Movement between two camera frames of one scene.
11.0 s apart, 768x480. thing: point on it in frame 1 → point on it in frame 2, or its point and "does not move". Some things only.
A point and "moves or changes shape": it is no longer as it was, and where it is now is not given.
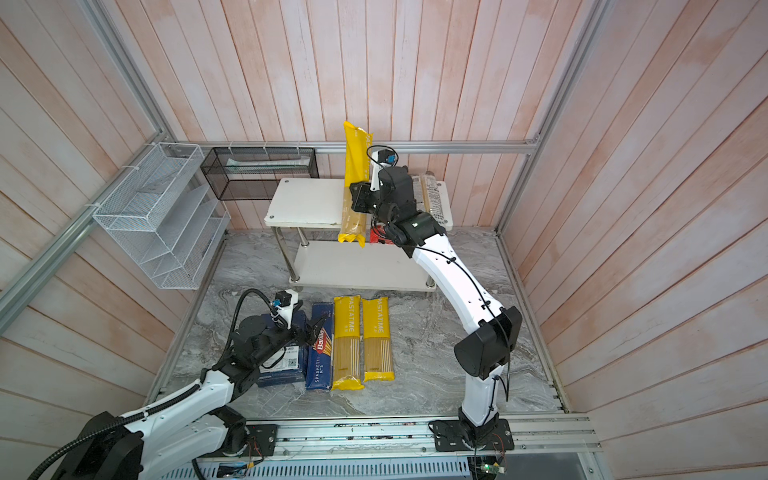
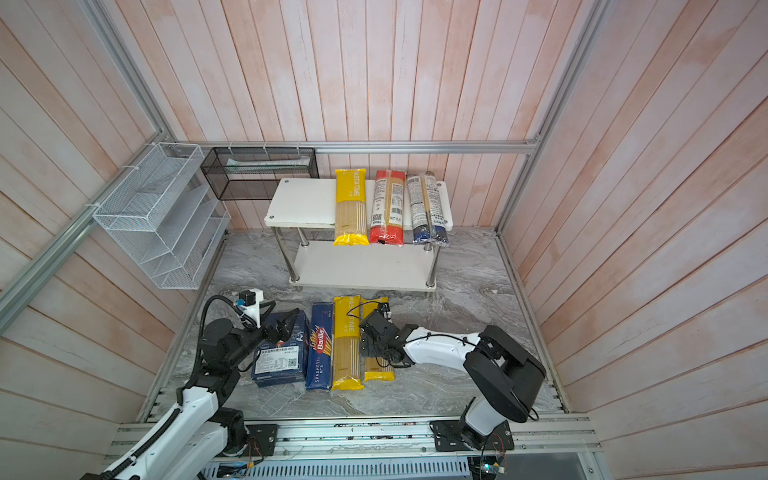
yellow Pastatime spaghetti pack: (376, 340) does not move
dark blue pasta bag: (288, 367) does not move
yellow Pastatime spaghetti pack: (347, 370) does not move
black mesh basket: (252, 173) does not move
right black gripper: (362, 201) → (368, 344)
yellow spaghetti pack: (357, 153) moves or changes shape
